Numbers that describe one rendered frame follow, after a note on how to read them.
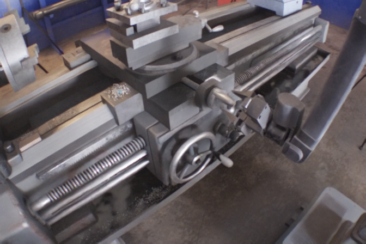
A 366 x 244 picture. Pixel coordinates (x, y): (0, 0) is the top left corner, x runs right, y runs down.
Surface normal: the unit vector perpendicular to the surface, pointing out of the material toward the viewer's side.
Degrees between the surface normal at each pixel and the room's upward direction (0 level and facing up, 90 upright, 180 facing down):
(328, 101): 85
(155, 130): 0
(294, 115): 85
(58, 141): 36
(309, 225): 0
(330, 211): 0
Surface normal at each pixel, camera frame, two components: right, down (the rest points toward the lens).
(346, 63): -0.78, 0.35
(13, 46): 0.58, 0.06
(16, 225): 0.32, -0.41
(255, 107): -0.47, -0.37
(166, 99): -0.04, -0.77
